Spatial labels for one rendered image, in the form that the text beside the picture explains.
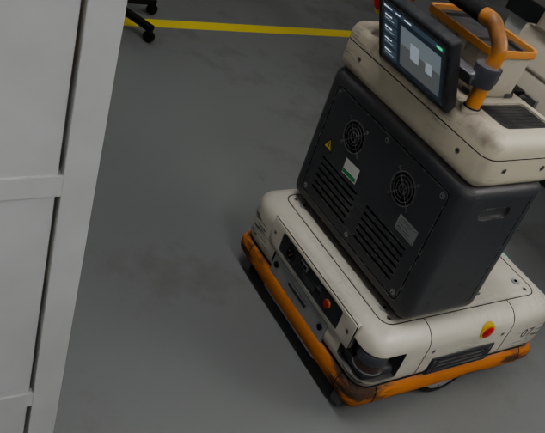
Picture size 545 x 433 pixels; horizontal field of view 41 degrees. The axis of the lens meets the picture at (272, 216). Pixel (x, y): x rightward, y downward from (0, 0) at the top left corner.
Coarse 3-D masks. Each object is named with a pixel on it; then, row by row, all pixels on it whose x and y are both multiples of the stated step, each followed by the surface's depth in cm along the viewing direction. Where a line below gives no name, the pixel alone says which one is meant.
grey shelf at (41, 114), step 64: (0, 0) 66; (64, 0) 69; (0, 64) 70; (64, 64) 73; (0, 128) 74; (64, 128) 79; (0, 192) 79; (64, 192) 83; (0, 256) 85; (64, 256) 89; (0, 320) 91; (64, 320) 96; (0, 384) 99
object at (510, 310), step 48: (288, 192) 205; (336, 240) 194; (288, 288) 196; (336, 288) 180; (528, 288) 201; (336, 336) 179; (384, 336) 169; (432, 336) 176; (480, 336) 187; (528, 336) 202; (336, 384) 179; (384, 384) 180; (432, 384) 192
